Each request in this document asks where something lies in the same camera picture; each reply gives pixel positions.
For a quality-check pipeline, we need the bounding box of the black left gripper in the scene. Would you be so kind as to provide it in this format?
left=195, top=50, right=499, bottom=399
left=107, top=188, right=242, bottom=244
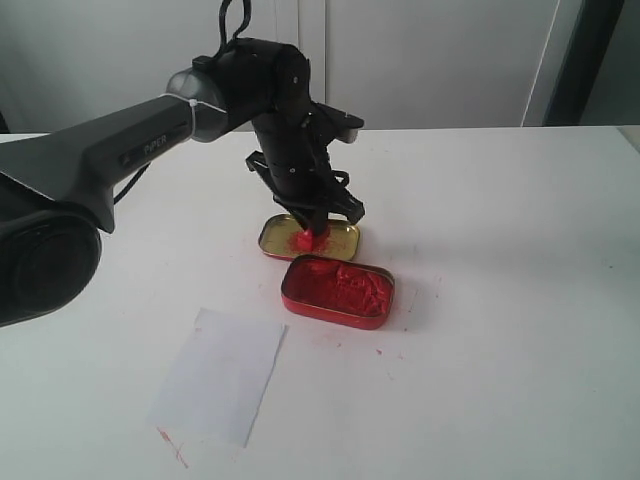
left=247, top=102, right=365, bottom=236

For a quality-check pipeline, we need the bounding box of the red stamp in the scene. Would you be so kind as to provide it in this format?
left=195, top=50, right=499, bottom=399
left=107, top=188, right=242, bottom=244
left=289, top=229, right=329, bottom=252

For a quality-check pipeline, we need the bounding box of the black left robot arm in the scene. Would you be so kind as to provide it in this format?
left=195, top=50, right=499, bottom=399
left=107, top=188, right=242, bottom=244
left=1, top=38, right=365, bottom=326

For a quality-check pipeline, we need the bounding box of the red ink tin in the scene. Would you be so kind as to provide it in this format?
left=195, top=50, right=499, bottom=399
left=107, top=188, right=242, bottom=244
left=281, top=255, right=395, bottom=330

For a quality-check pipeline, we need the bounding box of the gold tin lid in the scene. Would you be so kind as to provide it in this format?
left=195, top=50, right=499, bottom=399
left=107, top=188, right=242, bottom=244
left=258, top=214, right=360, bottom=261

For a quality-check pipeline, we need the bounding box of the white cabinet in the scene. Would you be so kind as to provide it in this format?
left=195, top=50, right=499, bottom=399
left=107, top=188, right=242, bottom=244
left=1, top=0, right=581, bottom=133

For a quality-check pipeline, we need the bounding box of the white paper sheet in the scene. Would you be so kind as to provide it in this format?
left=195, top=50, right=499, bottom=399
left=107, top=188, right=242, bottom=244
left=148, top=309, right=287, bottom=447

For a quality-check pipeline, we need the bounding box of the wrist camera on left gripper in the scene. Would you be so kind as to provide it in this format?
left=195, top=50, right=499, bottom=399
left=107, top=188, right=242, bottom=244
left=314, top=103, right=365, bottom=146

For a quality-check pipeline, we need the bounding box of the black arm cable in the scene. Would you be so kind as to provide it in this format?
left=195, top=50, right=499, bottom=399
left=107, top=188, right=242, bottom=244
left=215, top=0, right=255, bottom=51

